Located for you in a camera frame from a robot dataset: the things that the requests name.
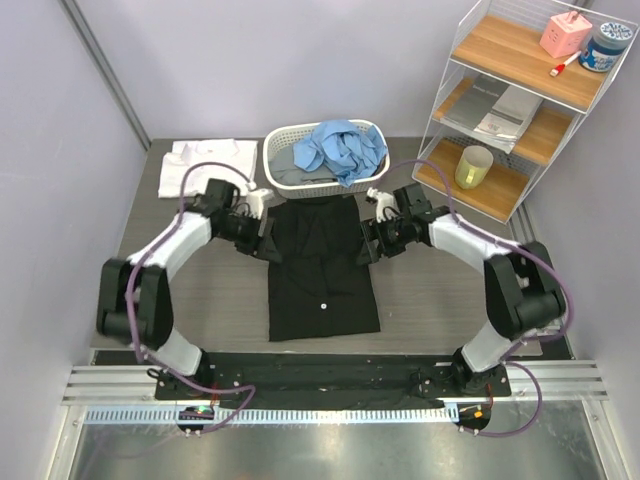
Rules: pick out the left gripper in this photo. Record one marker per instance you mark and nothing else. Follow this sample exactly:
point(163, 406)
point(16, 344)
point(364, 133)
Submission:
point(259, 246)

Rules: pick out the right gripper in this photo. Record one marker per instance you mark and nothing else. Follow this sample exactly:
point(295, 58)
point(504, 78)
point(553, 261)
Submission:
point(373, 230)

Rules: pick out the black long sleeve shirt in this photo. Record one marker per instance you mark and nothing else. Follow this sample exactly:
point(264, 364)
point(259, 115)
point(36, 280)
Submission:
point(318, 290)

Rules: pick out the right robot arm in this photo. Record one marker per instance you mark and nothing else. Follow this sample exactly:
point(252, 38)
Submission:
point(521, 294)

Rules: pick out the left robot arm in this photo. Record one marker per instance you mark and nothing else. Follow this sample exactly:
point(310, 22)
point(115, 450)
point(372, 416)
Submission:
point(135, 305)

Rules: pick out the grey shirt in basket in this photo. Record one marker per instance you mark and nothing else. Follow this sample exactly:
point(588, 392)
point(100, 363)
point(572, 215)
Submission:
point(285, 172)

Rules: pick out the folded white shirt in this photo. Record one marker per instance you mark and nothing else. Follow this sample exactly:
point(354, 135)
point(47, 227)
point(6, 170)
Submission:
point(232, 160)

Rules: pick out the blue crumpled shirt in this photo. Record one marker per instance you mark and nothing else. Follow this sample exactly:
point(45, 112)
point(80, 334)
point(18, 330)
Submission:
point(350, 153)

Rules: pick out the yellow translucent cup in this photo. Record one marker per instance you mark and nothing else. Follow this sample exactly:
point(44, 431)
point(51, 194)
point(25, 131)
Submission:
point(473, 166)

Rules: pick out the white grey booklet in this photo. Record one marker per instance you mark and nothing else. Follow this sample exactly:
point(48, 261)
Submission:
point(510, 117)

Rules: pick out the pink cube power strip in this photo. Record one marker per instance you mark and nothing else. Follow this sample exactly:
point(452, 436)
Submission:
point(565, 33)

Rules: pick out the blue patterned jar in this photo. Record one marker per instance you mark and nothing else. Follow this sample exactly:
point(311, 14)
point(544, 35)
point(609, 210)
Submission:
point(605, 45)

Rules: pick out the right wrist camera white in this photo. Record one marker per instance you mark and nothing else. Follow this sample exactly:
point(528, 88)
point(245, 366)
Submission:
point(385, 205)

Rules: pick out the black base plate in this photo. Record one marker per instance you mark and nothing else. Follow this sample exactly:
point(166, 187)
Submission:
point(335, 382)

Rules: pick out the white slotted cable duct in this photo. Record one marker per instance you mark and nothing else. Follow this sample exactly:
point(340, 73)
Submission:
point(202, 415)

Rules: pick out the white wire wooden shelf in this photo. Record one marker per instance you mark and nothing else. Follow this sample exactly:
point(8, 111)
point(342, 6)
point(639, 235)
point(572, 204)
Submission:
point(520, 79)

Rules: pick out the aluminium frame rail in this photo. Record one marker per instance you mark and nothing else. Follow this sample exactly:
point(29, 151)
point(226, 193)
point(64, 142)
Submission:
point(559, 380)

